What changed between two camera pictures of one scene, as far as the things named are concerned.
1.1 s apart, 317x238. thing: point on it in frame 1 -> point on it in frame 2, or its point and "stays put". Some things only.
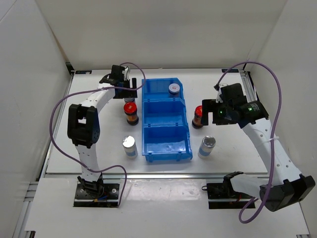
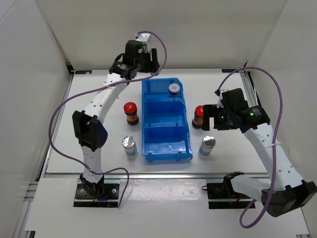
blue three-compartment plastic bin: x=165 y=133 stays put
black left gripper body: x=125 y=83 -> x=143 y=64
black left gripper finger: x=120 y=93 -> x=154 y=67
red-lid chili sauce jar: x=130 y=109 stays put
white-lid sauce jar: x=174 y=89 stays put
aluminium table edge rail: x=112 y=175 stays put
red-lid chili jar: x=197 y=122 stays put
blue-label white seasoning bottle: x=129 y=145 stays put
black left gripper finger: x=134 y=82 -> x=154 y=57
